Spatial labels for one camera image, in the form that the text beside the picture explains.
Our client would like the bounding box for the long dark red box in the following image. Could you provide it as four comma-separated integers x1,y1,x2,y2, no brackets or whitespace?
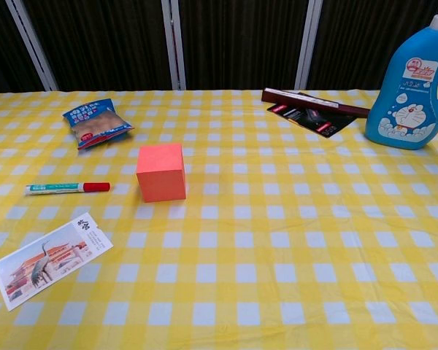
261,87,372,118

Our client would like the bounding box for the dark pleated curtain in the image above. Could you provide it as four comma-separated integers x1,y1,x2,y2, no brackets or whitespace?
0,0,438,99

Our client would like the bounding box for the blue snack bag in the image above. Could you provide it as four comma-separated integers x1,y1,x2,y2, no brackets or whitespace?
61,98,137,151

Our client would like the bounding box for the white metal frame post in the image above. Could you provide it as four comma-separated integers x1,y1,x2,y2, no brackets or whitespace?
161,0,187,90
293,0,323,90
5,0,58,91

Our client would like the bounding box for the teal and red pen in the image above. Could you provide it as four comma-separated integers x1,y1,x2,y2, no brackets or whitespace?
25,182,111,197

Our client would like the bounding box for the palace and crane postcard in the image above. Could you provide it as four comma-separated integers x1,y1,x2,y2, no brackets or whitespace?
0,211,114,312

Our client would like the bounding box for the orange cube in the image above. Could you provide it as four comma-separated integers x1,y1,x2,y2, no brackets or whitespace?
136,143,188,203

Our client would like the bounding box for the yellow white checkered tablecloth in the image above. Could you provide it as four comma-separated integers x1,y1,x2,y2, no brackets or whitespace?
0,82,438,350

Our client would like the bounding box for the black printed card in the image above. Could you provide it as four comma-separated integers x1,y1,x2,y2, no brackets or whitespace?
266,93,358,139

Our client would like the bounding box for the blue pump detergent bottle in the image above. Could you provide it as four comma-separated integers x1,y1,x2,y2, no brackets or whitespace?
364,7,438,151

